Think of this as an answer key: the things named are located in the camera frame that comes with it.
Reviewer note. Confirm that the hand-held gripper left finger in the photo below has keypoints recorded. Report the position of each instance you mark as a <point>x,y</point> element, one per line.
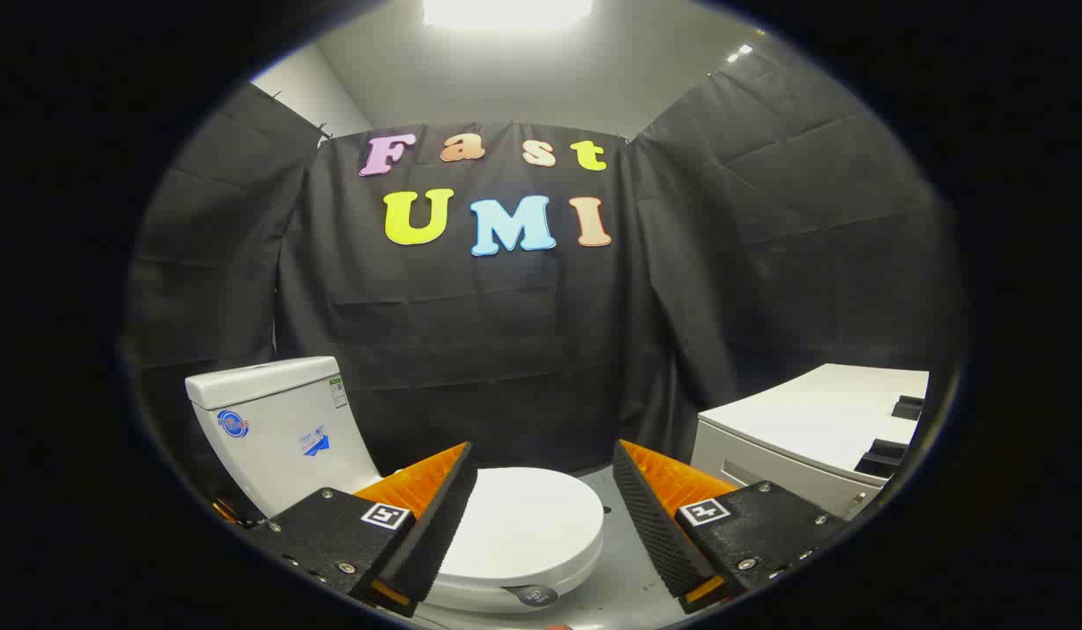
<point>436,525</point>

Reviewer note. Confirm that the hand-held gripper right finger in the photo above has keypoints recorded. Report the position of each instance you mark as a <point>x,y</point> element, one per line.
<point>650,525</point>

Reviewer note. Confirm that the white toilet lid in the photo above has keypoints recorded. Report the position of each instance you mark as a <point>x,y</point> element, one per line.
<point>532,525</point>

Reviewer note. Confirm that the white ceramic toilet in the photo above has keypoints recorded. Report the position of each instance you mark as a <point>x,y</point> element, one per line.
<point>278,424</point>

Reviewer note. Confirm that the white grey drawer cabinet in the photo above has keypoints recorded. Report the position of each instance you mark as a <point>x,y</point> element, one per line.
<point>804,420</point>

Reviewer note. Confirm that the black backdrop cloth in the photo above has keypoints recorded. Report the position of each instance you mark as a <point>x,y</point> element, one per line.
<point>506,332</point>

